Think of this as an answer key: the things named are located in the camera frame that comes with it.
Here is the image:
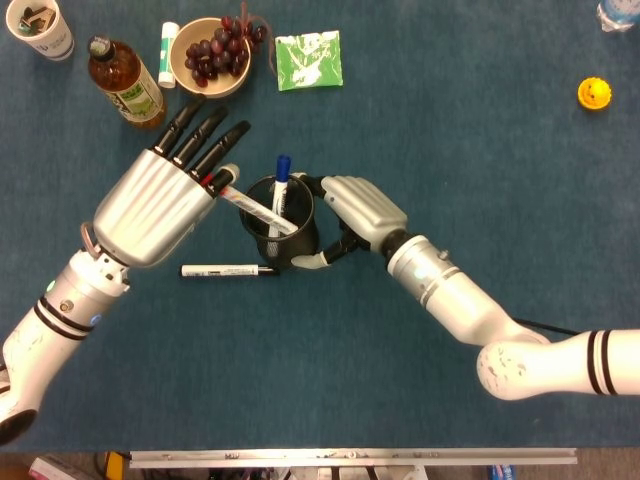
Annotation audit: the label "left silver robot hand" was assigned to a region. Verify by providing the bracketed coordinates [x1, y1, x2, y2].
[92, 94, 252, 269]

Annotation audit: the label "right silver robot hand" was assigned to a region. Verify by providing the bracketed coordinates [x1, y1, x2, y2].
[292, 173, 409, 271]

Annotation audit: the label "black mesh pen holder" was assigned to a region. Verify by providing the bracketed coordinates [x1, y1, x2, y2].
[238, 174, 321, 274]

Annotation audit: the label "blue capped whiteboard marker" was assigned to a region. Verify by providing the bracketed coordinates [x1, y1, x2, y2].
[267, 154, 294, 239]

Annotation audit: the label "black capped whiteboard marker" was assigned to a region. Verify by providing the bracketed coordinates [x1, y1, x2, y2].
[180, 263, 281, 280]

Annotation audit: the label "red capped whiteboard marker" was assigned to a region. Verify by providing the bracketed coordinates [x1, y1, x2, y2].
[201, 172, 300, 235]

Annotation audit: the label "amber tea bottle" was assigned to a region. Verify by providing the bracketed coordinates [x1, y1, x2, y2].
[87, 34, 168, 129]

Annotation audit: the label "beige bowl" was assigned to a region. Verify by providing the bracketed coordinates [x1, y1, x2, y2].
[169, 17, 253, 99]

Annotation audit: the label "blue felt table cloth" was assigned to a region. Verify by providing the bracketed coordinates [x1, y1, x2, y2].
[0, 0, 640, 454]

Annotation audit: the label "white green glue stick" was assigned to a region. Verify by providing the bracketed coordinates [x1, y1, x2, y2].
[157, 21, 180, 90]

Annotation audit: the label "green white packet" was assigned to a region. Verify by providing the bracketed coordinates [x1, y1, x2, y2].
[274, 30, 345, 93]

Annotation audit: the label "purple grape bunch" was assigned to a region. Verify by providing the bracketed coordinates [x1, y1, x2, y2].
[184, 1, 277, 89]

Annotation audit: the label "white paper cup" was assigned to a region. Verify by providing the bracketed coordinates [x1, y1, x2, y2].
[5, 0, 76, 62]

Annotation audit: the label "black clips in cup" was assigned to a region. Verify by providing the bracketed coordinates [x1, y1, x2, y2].
[18, 7, 56, 36]

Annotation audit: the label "yellow duck toy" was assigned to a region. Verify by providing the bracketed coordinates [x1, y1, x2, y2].
[577, 76, 613, 111]

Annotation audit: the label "yellow black device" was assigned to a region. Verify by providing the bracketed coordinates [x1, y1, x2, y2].
[106, 451, 130, 480]

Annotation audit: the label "pink box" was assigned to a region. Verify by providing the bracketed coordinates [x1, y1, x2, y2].
[28, 454, 96, 480]

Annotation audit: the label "aluminium table edge rail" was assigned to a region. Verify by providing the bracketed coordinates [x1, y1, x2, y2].
[128, 448, 579, 470]

